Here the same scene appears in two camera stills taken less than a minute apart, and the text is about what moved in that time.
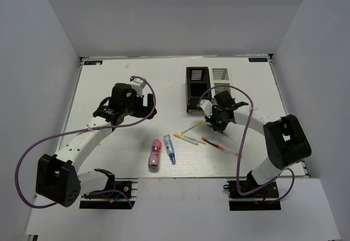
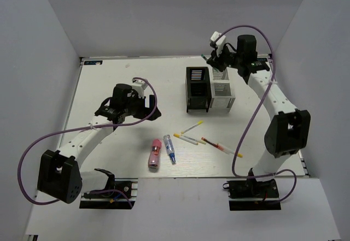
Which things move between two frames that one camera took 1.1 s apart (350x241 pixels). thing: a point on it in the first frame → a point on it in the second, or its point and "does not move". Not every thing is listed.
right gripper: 217,127 → 214,60
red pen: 214,145 does not move
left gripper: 144,111 does not move
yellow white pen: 231,152 does not move
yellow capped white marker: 199,123 does not move
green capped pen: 231,138 → 203,56
